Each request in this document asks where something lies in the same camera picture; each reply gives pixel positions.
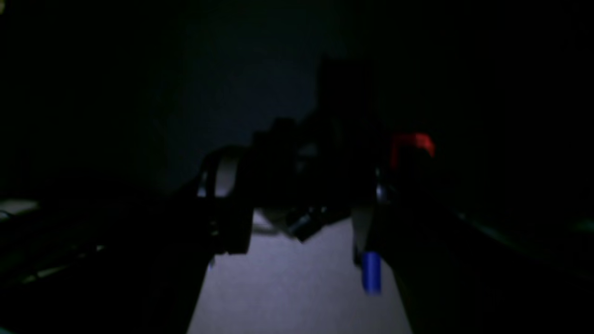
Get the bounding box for blue clamp top right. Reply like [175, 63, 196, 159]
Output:
[361, 251, 382, 295]

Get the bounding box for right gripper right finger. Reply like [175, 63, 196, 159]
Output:
[351, 166, 418, 269]

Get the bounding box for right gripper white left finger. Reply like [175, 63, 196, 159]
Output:
[176, 146, 254, 255]

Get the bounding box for orange clamp far right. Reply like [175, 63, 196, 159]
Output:
[389, 133, 436, 170]

